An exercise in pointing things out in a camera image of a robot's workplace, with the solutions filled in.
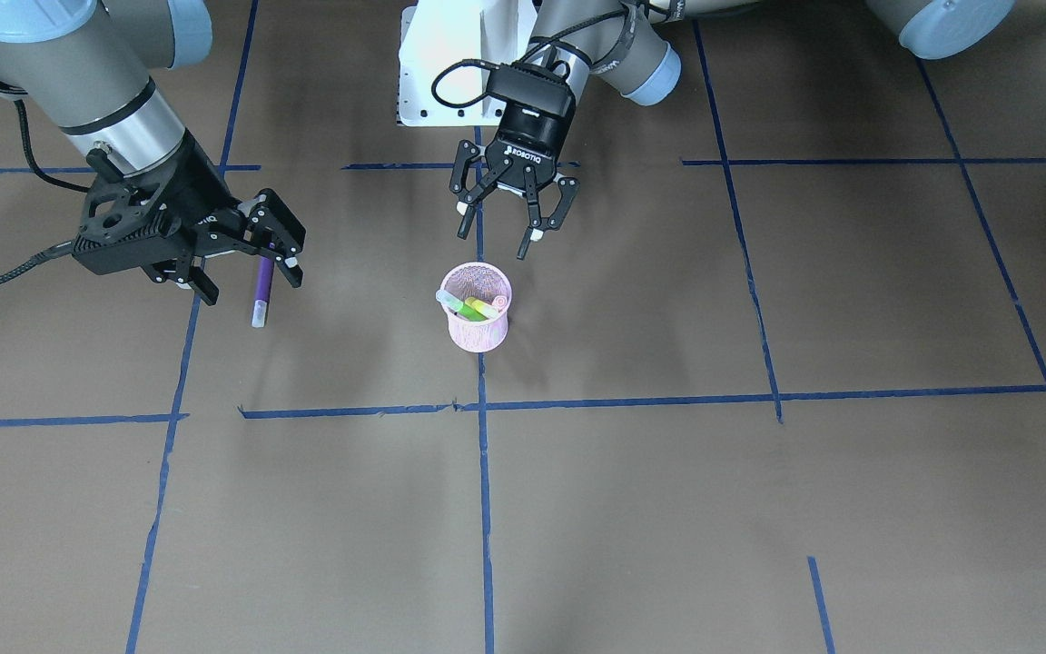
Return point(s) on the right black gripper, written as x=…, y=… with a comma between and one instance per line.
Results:
x=199, y=196

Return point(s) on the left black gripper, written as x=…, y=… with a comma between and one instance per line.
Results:
x=530, y=138

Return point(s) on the purple marker pen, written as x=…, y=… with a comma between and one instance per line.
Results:
x=262, y=292

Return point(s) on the green marker pen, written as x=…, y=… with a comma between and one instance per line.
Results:
x=471, y=310

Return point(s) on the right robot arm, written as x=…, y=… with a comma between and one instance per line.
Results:
x=87, y=65

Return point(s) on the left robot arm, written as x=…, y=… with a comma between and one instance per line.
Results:
x=570, y=43

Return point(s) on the pink mesh pen holder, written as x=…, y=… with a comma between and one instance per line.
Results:
x=483, y=281

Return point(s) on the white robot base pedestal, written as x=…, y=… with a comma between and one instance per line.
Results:
x=437, y=34

